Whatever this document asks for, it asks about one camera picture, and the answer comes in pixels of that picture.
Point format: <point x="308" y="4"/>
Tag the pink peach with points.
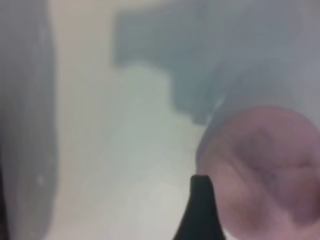
<point x="262" y="175"/>

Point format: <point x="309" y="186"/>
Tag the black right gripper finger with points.
<point x="200" y="215"/>

